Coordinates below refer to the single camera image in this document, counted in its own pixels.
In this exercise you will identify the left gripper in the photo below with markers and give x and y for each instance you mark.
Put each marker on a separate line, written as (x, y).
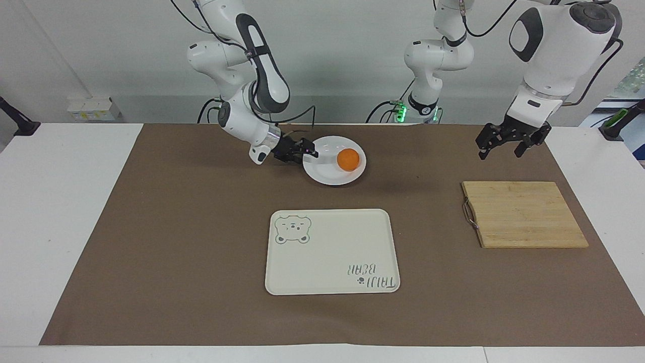
(526, 130)

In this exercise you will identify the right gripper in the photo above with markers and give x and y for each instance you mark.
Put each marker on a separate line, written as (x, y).
(287, 148)

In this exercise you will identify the white round plate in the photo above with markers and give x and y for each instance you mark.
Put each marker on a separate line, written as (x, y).
(325, 169)

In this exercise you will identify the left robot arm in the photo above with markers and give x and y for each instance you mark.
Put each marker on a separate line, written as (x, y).
(559, 45)

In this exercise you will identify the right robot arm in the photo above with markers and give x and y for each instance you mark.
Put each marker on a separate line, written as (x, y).
(267, 80)

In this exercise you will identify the orange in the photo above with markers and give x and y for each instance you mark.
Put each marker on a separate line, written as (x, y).
(348, 160)

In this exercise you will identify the bamboo cutting board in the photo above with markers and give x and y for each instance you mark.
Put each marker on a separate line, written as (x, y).
(524, 214)

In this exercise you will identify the cream tray with bear print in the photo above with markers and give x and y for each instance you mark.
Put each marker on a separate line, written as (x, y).
(327, 247)

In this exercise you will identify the black stand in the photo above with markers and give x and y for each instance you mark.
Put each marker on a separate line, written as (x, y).
(15, 121)
(617, 126)

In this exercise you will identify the white box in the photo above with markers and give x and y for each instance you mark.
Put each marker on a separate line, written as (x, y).
(93, 110)

